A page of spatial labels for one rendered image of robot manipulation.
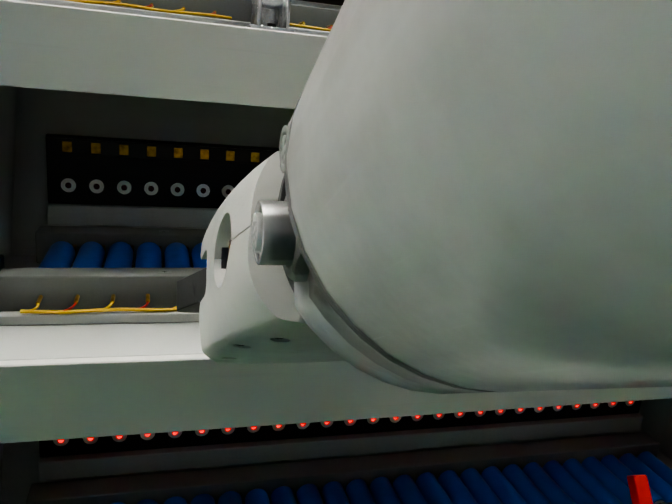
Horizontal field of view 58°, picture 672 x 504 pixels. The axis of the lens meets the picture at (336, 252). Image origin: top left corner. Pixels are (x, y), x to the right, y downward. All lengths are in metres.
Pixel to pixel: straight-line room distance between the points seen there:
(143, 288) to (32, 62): 0.14
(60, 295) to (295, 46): 0.21
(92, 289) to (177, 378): 0.09
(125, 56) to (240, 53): 0.07
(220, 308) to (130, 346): 0.19
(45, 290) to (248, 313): 0.26
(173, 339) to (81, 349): 0.05
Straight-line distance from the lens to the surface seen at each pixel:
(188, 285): 0.24
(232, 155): 0.51
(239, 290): 0.15
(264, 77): 0.39
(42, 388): 0.36
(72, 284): 0.40
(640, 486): 0.51
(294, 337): 0.16
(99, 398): 0.36
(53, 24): 0.39
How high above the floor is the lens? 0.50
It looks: 6 degrees up
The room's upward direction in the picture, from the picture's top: 1 degrees counter-clockwise
